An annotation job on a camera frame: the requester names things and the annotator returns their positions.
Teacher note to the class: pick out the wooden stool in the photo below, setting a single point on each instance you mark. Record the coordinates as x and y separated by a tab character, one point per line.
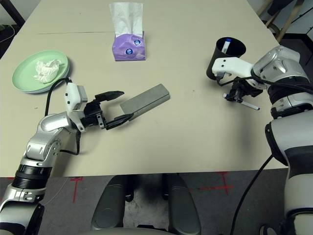
288	22

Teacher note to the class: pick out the white upright tissue sheet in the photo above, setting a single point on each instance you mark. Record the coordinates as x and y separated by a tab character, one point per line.
124	17

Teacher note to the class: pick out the grey robot right leg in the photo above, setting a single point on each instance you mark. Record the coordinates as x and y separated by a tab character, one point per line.
183	205

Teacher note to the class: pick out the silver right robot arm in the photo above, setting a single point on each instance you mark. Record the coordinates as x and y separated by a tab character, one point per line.
281	66

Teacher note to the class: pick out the black plastic cup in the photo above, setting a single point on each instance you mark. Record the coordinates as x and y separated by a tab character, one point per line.
212	66

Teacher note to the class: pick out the black jacket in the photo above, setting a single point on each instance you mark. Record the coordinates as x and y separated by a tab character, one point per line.
274	7

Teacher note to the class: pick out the grey robot left leg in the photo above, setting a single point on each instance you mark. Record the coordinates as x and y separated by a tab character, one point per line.
110	203

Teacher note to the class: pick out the purple tissue box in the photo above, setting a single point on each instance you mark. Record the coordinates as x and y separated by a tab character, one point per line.
129	51

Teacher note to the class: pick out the green round plate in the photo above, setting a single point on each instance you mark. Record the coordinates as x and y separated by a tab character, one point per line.
24	73

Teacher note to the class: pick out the grey robot torso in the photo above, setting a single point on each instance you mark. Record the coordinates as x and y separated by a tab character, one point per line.
134	232

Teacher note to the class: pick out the blue capped white marker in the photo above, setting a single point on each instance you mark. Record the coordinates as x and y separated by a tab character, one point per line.
226	46
252	106

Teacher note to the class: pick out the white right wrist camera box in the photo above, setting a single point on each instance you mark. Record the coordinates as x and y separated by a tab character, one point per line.
232	66

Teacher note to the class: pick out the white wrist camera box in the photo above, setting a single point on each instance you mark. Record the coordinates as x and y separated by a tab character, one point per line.
232	66
73	98

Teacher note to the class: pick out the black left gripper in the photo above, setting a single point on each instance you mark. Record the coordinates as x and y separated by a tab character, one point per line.
94	113

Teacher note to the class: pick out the grey robot leg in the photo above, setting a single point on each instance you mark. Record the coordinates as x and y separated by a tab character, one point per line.
110	203
183	205

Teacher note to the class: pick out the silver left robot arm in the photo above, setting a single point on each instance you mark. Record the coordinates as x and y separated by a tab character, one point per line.
46	127

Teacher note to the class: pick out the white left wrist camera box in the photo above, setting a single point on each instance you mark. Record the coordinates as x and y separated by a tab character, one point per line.
73	98

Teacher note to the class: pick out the beige side table black legs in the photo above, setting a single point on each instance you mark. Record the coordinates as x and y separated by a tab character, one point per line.
12	12

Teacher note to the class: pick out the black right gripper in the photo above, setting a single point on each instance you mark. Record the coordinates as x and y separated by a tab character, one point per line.
249	88

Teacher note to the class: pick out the grey glasses case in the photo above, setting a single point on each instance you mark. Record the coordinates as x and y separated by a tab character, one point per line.
146	100

